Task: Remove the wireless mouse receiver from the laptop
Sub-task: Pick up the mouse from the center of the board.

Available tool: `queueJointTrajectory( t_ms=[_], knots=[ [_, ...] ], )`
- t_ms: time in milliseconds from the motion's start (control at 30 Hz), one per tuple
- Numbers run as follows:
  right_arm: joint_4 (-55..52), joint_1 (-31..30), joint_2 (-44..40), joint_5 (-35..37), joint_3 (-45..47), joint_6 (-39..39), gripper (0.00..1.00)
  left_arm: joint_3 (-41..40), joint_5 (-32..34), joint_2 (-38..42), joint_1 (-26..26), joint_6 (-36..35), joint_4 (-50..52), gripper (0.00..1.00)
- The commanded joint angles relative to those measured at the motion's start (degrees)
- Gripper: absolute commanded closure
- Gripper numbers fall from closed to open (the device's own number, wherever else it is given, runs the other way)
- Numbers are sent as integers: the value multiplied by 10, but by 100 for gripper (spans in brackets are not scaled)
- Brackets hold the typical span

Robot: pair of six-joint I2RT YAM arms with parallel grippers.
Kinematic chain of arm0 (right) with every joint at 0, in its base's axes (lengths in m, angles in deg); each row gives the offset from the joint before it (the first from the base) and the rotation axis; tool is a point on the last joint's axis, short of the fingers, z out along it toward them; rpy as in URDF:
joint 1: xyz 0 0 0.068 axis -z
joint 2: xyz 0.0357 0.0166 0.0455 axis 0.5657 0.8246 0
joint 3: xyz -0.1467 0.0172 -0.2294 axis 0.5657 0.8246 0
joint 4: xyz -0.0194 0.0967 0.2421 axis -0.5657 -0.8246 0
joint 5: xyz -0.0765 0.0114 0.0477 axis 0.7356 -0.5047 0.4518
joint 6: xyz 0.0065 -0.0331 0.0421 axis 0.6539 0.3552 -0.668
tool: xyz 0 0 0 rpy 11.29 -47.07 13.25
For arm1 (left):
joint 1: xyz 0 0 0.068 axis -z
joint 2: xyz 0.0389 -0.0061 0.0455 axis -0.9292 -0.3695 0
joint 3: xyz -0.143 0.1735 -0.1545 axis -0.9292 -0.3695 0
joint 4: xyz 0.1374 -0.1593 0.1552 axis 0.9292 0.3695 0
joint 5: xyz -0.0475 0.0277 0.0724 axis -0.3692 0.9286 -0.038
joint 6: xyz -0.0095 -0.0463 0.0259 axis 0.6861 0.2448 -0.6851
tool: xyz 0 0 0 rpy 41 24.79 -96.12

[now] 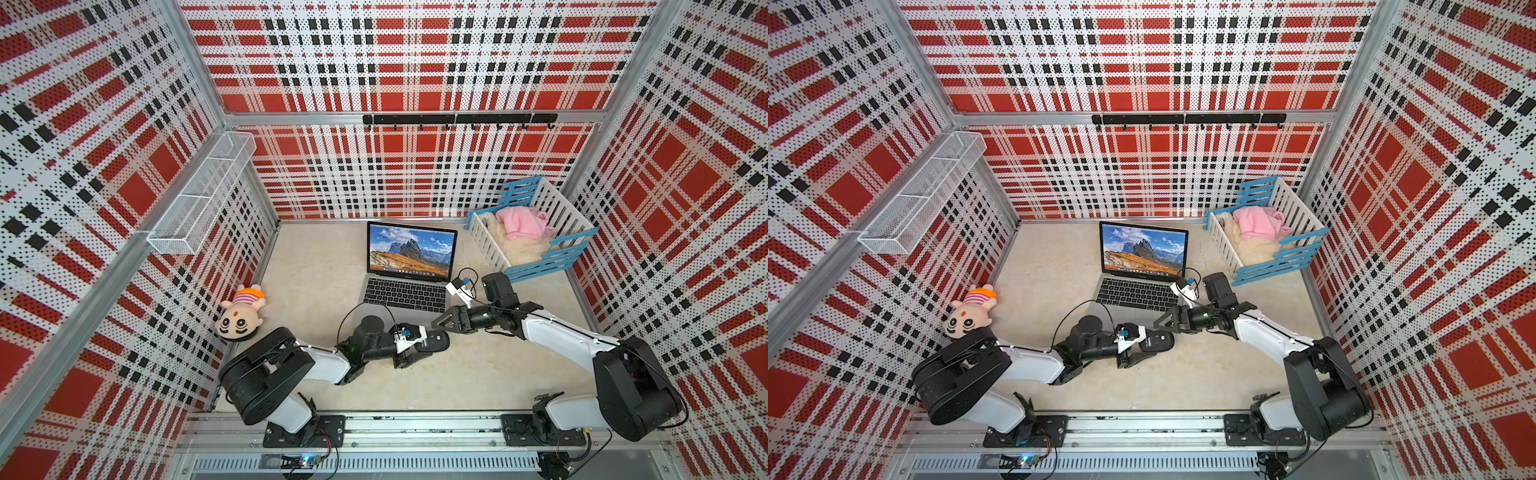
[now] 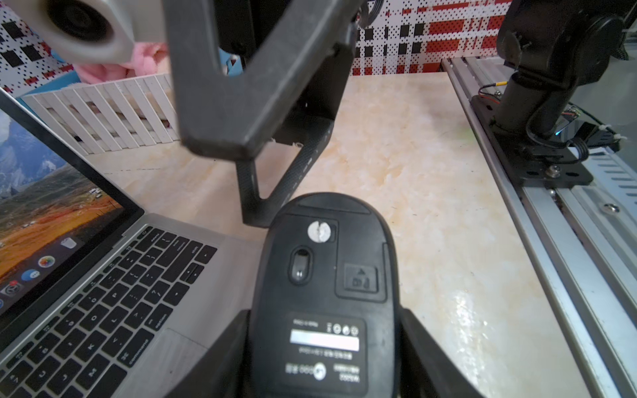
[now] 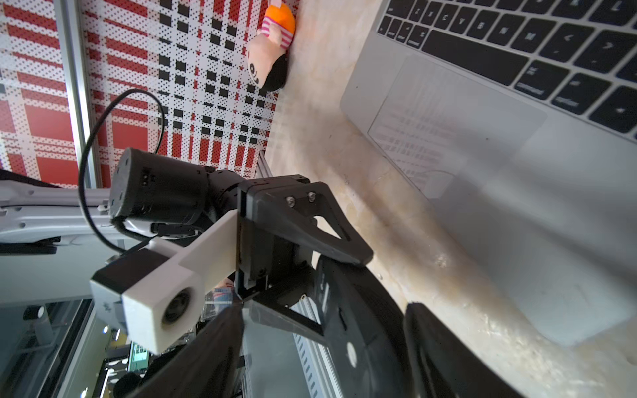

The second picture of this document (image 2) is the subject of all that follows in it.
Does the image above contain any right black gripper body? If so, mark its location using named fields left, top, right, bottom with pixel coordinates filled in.
left=213, top=1, right=383, bottom=144

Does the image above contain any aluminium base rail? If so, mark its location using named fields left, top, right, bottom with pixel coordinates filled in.
left=442, top=57, right=636, bottom=397

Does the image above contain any white blue slatted crate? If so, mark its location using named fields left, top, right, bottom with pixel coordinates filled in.
left=19, top=54, right=245, bottom=156

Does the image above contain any silver open laptop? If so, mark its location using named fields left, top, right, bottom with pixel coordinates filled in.
left=1, top=93, right=260, bottom=397

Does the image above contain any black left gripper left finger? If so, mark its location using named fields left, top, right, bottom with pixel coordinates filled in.
left=166, top=309, right=250, bottom=398

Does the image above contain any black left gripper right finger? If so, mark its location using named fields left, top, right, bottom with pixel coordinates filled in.
left=400, top=308, right=481, bottom=397

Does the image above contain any pink cloth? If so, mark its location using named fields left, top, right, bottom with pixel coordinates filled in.
left=73, top=42, right=171, bottom=85

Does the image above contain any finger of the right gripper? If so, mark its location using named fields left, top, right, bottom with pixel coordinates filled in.
left=236, top=119, right=335, bottom=228
left=163, top=1, right=364, bottom=161

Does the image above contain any black wireless mouse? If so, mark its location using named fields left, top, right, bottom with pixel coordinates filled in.
left=248, top=192, right=400, bottom=397

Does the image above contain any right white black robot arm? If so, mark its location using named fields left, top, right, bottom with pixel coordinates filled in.
left=163, top=1, right=635, bottom=228

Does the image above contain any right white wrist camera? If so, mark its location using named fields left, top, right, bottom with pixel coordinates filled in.
left=6, top=0, right=135, bottom=64

